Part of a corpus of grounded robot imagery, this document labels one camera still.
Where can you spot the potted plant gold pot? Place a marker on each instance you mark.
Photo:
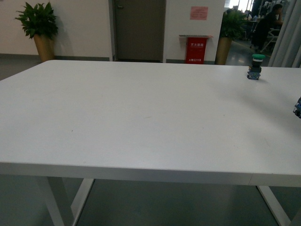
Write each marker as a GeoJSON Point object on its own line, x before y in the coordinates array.
{"type": "Point", "coordinates": [39, 23]}
{"type": "Point", "coordinates": [231, 29]}

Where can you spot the right potted plant gold pot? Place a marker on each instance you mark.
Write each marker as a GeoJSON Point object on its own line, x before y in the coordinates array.
{"type": "Point", "coordinates": [231, 29]}

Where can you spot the grey curtain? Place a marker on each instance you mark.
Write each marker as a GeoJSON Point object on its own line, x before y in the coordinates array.
{"type": "Point", "coordinates": [287, 50]}

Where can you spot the white table leg left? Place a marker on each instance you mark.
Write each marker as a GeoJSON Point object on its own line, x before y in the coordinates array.
{"type": "Point", "coordinates": [61, 210]}

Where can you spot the seated person in black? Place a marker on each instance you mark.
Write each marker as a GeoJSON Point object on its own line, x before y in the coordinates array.
{"type": "Point", "coordinates": [272, 19]}

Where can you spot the left potted plant gold pot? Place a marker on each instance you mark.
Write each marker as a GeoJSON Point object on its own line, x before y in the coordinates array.
{"type": "Point", "coordinates": [39, 23]}

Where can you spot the red push button switch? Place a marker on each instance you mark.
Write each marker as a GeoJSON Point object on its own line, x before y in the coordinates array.
{"type": "Point", "coordinates": [297, 108]}

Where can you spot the red fire extinguisher box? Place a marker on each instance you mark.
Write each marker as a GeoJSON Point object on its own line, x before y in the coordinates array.
{"type": "Point", "coordinates": [195, 48]}

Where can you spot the pink paper wall notice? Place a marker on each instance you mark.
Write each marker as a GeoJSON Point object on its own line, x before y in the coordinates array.
{"type": "Point", "coordinates": [198, 13]}

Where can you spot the grey door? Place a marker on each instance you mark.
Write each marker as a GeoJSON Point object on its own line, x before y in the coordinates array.
{"type": "Point", "coordinates": [138, 30]}

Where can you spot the green push button switch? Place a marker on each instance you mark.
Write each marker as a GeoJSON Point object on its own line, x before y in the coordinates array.
{"type": "Point", "coordinates": [254, 70]}

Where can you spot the white table leg right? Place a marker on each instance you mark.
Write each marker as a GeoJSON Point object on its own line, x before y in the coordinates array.
{"type": "Point", "coordinates": [274, 206]}

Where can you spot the white table leg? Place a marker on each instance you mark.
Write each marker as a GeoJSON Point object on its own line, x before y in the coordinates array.
{"type": "Point", "coordinates": [61, 210]}
{"type": "Point", "coordinates": [274, 206]}

